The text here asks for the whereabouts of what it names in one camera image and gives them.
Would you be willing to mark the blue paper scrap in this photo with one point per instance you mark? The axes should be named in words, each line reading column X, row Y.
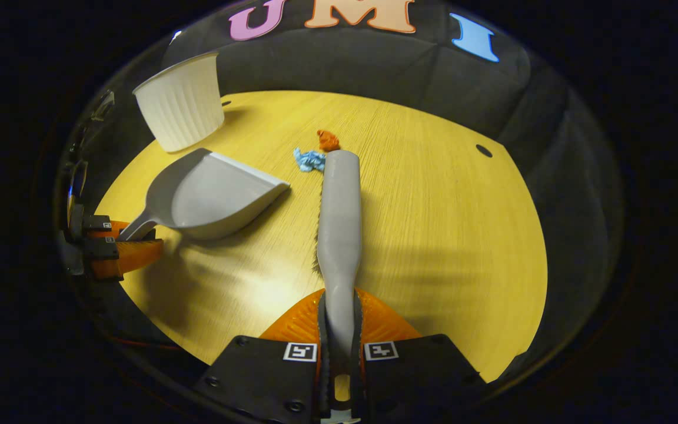
column 309, row 160

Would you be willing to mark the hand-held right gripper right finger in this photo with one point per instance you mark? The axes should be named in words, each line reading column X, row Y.
column 415, row 377

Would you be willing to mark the white ribbed garbage bin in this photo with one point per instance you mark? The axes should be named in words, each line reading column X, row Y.
column 183, row 103

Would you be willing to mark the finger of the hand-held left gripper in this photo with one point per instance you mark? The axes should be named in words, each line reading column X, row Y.
column 102, row 247
column 97, row 223

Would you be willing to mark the grey dustpan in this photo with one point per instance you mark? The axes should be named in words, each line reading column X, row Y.
column 215, row 200

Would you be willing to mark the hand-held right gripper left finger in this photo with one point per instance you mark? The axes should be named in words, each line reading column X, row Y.
column 262, row 377

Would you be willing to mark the black backdrop cloth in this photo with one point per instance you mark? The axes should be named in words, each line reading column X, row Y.
column 374, row 59

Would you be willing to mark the small grey broom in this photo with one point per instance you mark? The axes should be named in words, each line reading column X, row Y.
column 339, row 224

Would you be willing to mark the orange paper scrap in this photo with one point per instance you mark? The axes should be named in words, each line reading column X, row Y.
column 328, row 141

